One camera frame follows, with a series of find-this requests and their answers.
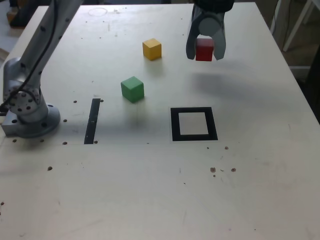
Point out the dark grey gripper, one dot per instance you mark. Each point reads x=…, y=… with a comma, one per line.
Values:
x=196, y=13

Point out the red cube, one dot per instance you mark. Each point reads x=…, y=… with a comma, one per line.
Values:
x=203, y=52

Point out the yellow cube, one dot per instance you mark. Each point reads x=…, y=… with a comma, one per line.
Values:
x=152, y=50

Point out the green cube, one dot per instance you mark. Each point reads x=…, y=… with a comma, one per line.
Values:
x=132, y=90

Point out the black tape square outline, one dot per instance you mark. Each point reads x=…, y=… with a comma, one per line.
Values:
x=175, y=125

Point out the black tape strip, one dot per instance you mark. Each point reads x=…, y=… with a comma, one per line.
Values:
x=92, y=120

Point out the white furniture frame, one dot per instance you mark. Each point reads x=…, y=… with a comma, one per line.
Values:
x=297, y=25

